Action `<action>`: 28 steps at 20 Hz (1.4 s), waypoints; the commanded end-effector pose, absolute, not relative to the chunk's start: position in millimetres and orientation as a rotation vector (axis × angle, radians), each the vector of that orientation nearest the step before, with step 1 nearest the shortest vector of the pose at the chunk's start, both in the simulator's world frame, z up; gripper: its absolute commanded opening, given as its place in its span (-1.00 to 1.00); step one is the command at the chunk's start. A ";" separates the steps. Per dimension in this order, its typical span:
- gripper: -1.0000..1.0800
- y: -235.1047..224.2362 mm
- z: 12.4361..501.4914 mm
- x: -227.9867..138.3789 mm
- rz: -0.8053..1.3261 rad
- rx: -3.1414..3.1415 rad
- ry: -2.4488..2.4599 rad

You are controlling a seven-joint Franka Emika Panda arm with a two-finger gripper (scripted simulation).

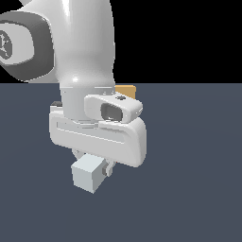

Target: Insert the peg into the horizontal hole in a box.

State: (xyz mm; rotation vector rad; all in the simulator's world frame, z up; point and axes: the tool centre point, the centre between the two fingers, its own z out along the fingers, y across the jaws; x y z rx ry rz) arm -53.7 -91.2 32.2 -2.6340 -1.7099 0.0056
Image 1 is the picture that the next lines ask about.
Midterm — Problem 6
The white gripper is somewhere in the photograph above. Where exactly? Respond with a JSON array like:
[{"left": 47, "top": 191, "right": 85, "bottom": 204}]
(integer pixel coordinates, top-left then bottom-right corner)
[{"left": 48, "top": 101, "right": 147, "bottom": 178}]

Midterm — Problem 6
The pale grey square peg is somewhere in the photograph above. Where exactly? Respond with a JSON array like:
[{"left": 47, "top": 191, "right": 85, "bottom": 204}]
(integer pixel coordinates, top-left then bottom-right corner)
[{"left": 71, "top": 153, "right": 108, "bottom": 195}]

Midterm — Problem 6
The tan box with hole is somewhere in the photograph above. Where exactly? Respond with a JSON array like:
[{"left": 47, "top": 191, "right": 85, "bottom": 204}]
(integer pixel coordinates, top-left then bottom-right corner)
[{"left": 114, "top": 84, "right": 137, "bottom": 101}]

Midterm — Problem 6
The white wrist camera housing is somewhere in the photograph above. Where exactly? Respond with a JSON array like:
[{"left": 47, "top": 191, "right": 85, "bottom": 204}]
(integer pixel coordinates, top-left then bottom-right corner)
[{"left": 83, "top": 94, "right": 144, "bottom": 124}]

